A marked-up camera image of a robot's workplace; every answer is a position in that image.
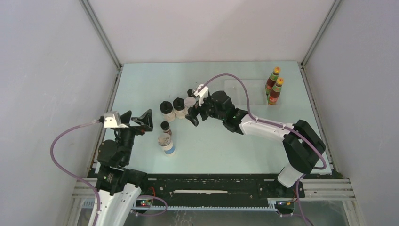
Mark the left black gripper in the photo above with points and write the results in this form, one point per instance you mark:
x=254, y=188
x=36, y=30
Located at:
x=145, y=121

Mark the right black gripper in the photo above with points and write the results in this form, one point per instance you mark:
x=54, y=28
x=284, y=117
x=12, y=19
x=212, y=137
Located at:
x=192, y=115

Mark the blue label spice jar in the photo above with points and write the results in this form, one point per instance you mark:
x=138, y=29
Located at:
x=188, y=102
x=166, y=144

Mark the sauce bottle yellow cap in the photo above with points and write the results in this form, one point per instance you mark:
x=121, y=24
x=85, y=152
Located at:
x=272, y=80
x=275, y=91

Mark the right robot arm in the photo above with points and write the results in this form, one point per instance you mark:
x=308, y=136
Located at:
x=303, y=147

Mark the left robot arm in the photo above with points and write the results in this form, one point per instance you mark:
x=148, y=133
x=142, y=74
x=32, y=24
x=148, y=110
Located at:
x=117, y=186

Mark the small black cap spice bottle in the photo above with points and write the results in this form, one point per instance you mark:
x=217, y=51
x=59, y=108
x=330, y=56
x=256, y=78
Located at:
x=190, y=93

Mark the black lid salt shaker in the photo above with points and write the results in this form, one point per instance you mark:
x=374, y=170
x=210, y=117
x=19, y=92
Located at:
x=167, y=111
x=179, y=108

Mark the small dark pepper bottle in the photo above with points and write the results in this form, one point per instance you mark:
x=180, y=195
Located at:
x=165, y=126

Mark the clear plastic organizer tray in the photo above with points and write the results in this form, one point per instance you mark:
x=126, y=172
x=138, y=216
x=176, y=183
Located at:
x=255, y=90

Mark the left circuit board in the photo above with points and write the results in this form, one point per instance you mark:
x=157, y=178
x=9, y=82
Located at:
x=143, y=204

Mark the circuit board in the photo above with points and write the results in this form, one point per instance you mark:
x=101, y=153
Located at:
x=143, y=204
x=285, y=205

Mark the right circuit board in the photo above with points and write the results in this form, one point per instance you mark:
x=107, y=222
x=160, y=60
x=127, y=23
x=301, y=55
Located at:
x=285, y=205

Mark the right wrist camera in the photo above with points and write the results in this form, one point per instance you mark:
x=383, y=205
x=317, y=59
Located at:
x=202, y=90

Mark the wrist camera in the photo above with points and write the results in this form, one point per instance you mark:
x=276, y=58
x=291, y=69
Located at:
x=202, y=90
x=112, y=120

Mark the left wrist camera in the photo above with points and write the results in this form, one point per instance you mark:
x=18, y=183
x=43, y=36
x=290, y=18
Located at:
x=112, y=120

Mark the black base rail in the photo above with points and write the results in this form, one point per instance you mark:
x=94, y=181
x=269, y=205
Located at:
x=220, y=190

